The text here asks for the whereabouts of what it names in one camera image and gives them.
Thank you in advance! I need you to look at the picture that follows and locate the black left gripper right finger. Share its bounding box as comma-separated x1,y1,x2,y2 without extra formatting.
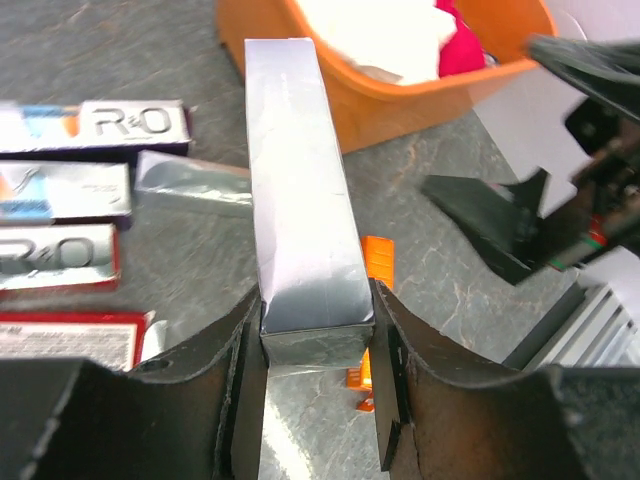
369,281,639,479

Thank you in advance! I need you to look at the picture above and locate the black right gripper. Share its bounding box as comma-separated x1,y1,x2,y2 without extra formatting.
421,98,639,285

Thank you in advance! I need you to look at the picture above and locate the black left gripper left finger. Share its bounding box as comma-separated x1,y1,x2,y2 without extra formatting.
1,291,267,479

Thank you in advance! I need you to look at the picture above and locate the orange toothpaste box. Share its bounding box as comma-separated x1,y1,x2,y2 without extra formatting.
346,236,395,413

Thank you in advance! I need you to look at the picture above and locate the red barcode toothpaste box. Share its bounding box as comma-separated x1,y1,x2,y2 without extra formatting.
1,311,167,371

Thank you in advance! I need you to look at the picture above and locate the red cloth in basin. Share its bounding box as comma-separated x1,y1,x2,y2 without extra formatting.
435,0,487,77

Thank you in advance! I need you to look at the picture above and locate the orange plastic basin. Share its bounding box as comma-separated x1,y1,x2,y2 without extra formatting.
215,0,557,153

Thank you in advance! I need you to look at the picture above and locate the white cloth in basin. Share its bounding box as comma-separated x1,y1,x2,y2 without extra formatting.
297,0,457,86

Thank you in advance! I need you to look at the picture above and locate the red silver R&O box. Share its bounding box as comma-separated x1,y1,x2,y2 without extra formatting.
1,224,121,293

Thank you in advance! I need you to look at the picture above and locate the purple silver toothpaste box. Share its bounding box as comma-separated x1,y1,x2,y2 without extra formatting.
1,160,132,228

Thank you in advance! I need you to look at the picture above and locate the purple silver R&O box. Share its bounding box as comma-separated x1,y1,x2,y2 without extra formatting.
1,100,192,162

